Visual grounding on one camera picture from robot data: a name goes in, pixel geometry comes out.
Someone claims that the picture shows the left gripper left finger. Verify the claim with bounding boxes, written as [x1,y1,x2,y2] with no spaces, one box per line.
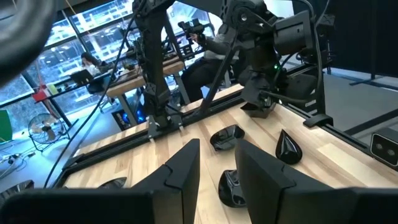
[130,138,201,224]

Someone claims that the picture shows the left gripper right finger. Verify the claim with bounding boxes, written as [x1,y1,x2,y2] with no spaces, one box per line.
[234,138,332,224]

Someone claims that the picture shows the black square wavy mini plate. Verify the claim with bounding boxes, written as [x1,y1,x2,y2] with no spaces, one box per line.
[240,101,277,119]

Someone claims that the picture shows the black leaf mini plate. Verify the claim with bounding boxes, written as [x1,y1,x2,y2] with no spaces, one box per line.
[218,169,247,208]
[210,124,246,152]

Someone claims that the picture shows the black teardrop mini plate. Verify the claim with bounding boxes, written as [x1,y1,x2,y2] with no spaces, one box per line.
[275,128,303,166]
[97,177,128,190]

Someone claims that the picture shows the person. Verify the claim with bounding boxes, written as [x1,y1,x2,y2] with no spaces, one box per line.
[182,23,242,103]
[80,51,103,77]

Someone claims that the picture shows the computer tower blue lights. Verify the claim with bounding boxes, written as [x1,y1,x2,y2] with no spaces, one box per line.
[111,107,147,130]

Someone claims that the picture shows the black handheld device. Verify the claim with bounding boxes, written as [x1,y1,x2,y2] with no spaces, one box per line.
[177,17,206,41]

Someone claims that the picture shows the wooden desk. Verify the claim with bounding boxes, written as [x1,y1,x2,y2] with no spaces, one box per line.
[105,57,190,125]

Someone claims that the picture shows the black curtain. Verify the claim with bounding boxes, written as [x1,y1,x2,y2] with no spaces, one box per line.
[326,0,398,78]

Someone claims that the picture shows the black laptop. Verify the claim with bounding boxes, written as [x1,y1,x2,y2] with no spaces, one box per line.
[70,68,94,86]

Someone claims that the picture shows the black floor fan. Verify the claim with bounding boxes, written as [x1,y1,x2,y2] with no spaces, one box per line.
[27,113,72,153]

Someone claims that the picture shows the red box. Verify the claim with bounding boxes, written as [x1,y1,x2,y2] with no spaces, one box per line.
[32,85,52,103]

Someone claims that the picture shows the green board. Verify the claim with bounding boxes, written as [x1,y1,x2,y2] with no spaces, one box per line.
[0,108,13,144]

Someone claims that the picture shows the long black cable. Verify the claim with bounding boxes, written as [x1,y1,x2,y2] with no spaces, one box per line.
[43,12,139,189]

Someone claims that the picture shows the grey depth camera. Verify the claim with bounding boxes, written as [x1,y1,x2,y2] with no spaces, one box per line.
[369,132,398,167]

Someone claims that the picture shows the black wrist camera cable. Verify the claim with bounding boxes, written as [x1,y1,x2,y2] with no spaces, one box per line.
[0,0,60,85]

